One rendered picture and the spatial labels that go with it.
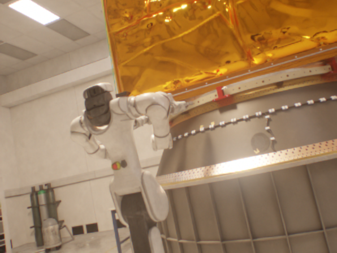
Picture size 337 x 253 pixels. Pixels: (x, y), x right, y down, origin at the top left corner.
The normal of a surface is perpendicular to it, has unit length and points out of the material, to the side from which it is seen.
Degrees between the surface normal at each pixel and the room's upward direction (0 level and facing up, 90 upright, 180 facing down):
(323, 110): 62
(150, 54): 82
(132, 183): 93
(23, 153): 90
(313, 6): 90
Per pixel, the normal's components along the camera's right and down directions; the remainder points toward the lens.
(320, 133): -0.11, -0.59
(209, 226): -0.67, 0.02
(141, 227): -0.46, 0.00
